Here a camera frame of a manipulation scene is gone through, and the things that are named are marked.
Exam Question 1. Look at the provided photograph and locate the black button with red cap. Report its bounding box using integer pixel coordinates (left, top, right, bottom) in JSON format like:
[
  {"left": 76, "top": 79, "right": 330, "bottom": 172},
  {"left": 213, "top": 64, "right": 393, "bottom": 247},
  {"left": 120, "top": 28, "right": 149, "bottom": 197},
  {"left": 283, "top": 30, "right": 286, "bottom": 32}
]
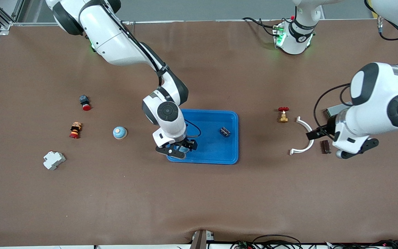
[{"left": 79, "top": 95, "right": 92, "bottom": 111}]

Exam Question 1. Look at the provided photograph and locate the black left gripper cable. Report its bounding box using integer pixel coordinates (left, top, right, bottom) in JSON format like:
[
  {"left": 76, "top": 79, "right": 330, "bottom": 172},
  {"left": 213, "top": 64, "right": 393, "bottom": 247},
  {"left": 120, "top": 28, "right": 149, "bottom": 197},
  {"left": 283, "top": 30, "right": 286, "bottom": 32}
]
[{"left": 313, "top": 83, "right": 353, "bottom": 131}]

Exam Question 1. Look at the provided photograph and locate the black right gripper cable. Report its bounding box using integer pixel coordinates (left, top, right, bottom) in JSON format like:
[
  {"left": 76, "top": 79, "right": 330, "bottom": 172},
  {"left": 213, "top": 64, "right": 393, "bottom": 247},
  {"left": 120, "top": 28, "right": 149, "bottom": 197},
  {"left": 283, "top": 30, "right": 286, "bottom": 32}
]
[{"left": 184, "top": 119, "right": 202, "bottom": 139}]

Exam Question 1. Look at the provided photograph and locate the blue plastic tray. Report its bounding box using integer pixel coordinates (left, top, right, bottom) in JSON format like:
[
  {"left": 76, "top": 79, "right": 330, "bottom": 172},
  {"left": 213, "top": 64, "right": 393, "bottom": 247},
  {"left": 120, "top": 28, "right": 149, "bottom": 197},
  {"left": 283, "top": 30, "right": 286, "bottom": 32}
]
[{"left": 166, "top": 109, "right": 239, "bottom": 165}]

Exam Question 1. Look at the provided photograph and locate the white circuit breaker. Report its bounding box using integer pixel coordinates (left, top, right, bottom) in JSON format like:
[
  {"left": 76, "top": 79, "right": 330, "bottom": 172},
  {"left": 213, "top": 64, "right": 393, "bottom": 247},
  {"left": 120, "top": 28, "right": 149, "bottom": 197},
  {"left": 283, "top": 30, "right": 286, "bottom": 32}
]
[{"left": 43, "top": 151, "right": 66, "bottom": 170}]

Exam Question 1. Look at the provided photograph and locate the grey metal box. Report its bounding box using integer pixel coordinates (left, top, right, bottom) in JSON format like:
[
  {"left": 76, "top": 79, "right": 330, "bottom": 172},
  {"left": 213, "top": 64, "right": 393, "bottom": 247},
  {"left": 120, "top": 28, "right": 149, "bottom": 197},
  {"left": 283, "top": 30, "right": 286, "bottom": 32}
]
[{"left": 324, "top": 102, "right": 353, "bottom": 118}]

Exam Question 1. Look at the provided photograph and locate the aluminium frame post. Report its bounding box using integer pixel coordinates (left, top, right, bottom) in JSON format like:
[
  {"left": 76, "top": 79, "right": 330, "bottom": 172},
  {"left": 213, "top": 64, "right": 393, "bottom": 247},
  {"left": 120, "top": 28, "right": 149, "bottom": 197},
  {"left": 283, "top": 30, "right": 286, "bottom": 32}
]
[{"left": 0, "top": 0, "right": 27, "bottom": 31}]

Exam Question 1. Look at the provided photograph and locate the white curved plastic bracket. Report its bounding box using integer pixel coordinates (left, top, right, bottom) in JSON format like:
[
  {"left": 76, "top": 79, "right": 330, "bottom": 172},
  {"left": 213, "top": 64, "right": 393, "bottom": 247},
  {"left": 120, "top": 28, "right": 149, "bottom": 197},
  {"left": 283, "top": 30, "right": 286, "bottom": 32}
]
[{"left": 290, "top": 116, "right": 315, "bottom": 156}]

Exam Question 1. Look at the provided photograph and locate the black cable bundle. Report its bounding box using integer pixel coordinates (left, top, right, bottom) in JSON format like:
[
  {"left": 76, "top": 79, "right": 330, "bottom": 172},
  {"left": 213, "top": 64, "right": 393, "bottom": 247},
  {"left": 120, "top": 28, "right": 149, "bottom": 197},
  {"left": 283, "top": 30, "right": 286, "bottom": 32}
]
[{"left": 323, "top": 239, "right": 398, "bottom": 249}]

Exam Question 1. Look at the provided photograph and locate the black looped cable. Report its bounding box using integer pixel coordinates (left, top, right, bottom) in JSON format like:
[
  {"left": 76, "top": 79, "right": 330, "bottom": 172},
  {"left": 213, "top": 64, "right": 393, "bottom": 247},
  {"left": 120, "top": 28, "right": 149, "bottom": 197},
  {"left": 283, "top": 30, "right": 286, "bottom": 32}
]
[{"left": 231, "top": 234, "right": 303, "bottom": 249}]

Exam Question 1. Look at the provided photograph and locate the red orange black push button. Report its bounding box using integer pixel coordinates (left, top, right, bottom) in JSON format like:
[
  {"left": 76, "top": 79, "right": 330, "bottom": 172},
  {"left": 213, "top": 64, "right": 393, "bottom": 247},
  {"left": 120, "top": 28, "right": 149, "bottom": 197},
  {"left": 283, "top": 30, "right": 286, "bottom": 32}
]
[{"left": 69, "top": 122, "right": 83, "bottom": 139}]

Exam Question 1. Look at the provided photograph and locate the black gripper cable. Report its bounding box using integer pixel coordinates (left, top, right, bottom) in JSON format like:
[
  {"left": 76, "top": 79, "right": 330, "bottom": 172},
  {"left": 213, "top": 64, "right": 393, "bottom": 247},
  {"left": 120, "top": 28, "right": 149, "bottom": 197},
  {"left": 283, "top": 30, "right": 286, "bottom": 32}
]
[
  {"left": 184, "top": 119, "right": 202, "bottom": 139},
  {"left": 313, "top": 83, "right": 353, "bottom": 131}
]

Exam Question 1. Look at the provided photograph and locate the black left arm base cable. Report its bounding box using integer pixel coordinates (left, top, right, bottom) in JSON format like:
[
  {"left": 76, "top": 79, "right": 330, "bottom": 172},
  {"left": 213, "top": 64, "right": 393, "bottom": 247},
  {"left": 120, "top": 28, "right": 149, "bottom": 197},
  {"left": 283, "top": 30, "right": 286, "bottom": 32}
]
[{"left": 242, "top": 17, "right": 279, "bottom": 37}]

